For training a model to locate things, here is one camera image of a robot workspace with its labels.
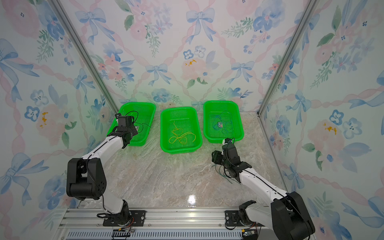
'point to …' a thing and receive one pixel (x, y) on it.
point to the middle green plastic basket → (180, 130)
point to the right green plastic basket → (222, 120)
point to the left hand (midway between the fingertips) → (129, 128)
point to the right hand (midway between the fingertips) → (216, 153)
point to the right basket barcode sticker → (220, 124)
